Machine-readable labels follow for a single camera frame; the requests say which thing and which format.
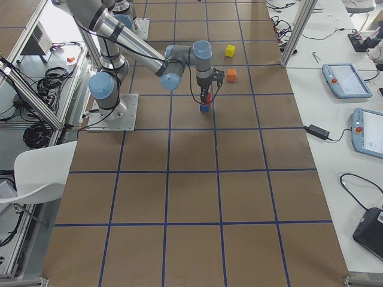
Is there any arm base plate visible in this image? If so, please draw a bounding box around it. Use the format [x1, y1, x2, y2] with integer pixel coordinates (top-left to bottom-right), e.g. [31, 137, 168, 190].
[86, 93, 139, 132]
[132, 18, 150, 41]

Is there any far teach pendant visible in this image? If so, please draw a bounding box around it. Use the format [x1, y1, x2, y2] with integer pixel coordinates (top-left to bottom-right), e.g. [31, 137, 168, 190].
[322, 63, 373, 99]

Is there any yellow wooden block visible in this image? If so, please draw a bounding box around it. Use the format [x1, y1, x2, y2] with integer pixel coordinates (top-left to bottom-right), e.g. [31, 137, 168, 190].
[224, 45, 236, 58]

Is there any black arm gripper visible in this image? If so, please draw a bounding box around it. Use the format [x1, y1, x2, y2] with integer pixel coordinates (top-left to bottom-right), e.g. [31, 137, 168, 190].
[196, 76, 212, 104]

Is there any right side frame post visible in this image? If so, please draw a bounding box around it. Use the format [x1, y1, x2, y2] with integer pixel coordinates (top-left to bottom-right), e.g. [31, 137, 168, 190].
[280, 0, 317, 68]

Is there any orange wooden block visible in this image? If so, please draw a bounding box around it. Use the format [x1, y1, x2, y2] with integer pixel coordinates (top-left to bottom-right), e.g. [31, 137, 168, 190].
[226, 68, 237, 83]

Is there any near teach pendant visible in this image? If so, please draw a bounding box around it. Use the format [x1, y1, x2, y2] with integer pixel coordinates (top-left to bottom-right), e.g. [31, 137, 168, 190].
[351, 108, 382, 158]

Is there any teach pendant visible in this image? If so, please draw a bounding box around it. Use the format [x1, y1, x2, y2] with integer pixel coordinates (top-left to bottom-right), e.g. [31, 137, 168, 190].
[322, 63, 373, 99]
[351, 108, 382, 158]

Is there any hex key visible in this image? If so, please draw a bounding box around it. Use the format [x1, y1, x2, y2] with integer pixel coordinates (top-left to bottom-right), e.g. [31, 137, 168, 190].
[312, 51, 321, 63]

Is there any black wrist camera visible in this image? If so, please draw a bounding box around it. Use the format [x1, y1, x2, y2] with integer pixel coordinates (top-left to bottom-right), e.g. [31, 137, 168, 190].
[212, 68, 225, 89]

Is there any black power adapter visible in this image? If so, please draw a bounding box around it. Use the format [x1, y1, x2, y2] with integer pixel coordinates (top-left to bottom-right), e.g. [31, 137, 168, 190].
[304, 124, 330, 140]

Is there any white chair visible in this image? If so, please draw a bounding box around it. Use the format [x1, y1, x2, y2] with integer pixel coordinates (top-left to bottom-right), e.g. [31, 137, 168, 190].
[1, 141, 77, 211]

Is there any blue wooden block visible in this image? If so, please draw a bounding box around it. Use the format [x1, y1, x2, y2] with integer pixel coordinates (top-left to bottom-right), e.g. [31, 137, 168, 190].
[199, 105, 211, 112]

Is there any black laptop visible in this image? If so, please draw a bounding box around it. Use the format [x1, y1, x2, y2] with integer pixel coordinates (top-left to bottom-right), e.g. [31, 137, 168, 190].
[352, 207, 382, 260]

